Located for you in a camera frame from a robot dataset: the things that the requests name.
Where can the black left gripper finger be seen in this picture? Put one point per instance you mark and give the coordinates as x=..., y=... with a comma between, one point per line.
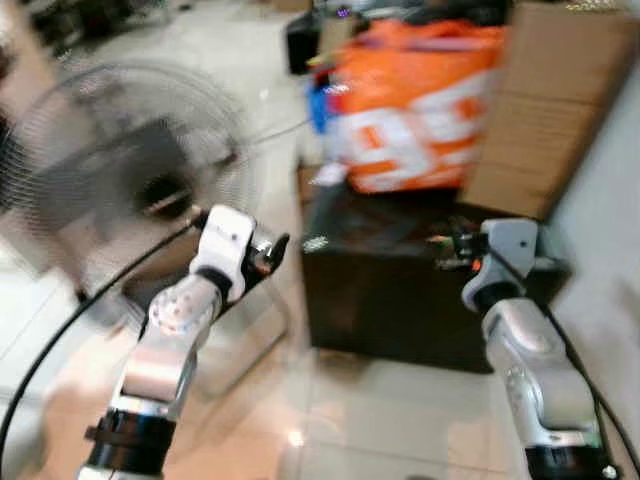
x=278, y=250

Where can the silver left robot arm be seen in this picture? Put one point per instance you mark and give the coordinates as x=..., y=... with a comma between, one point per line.
x=165, y=350

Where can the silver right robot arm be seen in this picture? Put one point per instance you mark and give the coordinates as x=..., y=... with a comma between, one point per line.
x=535, y=360

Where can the black cabinet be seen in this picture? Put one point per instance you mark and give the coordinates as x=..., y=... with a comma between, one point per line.
x=400, y=290

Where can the blue item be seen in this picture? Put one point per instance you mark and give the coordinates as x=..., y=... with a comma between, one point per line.
x=317, y=108

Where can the orange and white bag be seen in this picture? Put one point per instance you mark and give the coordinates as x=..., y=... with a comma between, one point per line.
x=415, y=100

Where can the brown cardboard sheet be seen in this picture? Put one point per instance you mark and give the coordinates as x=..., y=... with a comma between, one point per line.
x=550, y=100

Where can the grey standing fan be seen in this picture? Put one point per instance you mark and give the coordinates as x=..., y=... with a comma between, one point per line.
x=100, y=160

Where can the small black box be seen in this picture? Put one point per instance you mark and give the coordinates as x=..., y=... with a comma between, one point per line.
x=303, y=42

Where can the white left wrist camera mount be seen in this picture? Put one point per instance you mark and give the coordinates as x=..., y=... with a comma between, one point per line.
x=225, y=240

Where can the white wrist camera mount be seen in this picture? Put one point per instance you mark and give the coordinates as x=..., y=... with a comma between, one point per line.
x=225, y=240
x=512, y=245

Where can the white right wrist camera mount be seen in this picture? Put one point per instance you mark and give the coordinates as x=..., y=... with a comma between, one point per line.
x=512, y=245

